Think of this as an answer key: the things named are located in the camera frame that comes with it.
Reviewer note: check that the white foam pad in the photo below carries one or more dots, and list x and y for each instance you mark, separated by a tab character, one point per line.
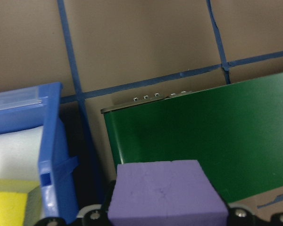
14	153

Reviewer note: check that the purple foam block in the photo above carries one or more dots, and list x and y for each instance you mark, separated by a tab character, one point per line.
165	195

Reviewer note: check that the blue plastic storage bin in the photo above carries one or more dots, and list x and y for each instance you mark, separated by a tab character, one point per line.
54	141

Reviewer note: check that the yellow foam block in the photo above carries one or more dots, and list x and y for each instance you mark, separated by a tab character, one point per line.
7	207

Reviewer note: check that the green conveyor belt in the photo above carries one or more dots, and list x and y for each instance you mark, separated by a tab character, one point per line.
202	136

